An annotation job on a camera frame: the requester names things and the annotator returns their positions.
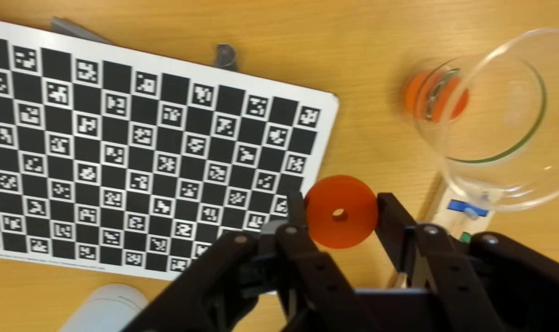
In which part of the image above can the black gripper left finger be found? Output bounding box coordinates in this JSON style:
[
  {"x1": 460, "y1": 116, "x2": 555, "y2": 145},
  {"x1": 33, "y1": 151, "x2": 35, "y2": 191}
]
[{"x1": 122, "y1": 189, "x2": 386, "y2": 332}]

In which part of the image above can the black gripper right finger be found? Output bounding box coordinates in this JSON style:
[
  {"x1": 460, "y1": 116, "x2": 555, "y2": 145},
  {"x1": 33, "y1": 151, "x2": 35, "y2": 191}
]
[{"x1": 376, "y1": 191, "x2": 559, "y2": 332}]

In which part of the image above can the wooden number puzzle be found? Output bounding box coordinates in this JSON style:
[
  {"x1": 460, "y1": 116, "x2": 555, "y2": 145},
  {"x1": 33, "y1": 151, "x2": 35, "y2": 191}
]
[{"x1": 406, "y1": 171, "x2": 496, "y2": 247}]

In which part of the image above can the clear plastic cup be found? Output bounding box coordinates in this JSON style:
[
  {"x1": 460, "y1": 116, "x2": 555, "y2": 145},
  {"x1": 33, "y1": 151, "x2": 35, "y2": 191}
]
[{"x1": 406, "y1": 25, "x2": 559, "y2": 213}]

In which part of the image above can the white paper cup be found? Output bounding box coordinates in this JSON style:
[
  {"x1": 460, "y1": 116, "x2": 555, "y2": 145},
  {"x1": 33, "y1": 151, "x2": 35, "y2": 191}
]
[{"x1": 59, "y1": 282, "x2": 151, "y2": 332}]

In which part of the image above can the black white checkered marker board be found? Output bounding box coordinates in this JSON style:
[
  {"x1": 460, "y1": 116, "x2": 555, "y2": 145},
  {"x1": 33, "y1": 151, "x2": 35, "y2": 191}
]
[{"x1": 0, "y1": 16, "x2": 341, "y2": 283}]

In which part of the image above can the small gray knob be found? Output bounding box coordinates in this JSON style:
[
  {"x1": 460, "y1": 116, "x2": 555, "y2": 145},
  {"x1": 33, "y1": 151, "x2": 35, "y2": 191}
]
[{"x1": 212, "y1": 42, "x2": 240, "y2": 69}]

